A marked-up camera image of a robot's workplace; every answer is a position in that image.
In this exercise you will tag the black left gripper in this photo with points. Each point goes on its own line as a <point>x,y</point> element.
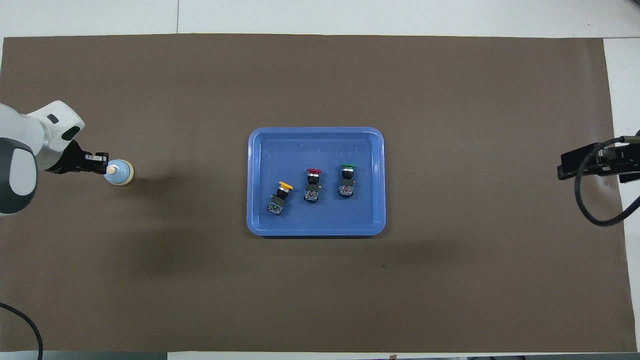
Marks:
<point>72,161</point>

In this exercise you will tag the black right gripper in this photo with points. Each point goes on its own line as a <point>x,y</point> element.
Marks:
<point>580,162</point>

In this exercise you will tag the yellow push button switch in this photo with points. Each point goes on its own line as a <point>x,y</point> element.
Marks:
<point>276,205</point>

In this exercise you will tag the red push button switch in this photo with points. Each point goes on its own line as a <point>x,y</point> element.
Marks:
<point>312,192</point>

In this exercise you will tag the green push button switch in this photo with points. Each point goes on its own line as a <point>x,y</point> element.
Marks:
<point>346,189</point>

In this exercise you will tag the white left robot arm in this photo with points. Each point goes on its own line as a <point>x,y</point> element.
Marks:
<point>20,135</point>

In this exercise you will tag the blue plastic tray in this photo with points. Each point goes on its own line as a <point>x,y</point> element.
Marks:
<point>320,145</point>

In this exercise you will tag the brown table mat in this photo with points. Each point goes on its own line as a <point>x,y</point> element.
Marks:
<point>200,280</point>

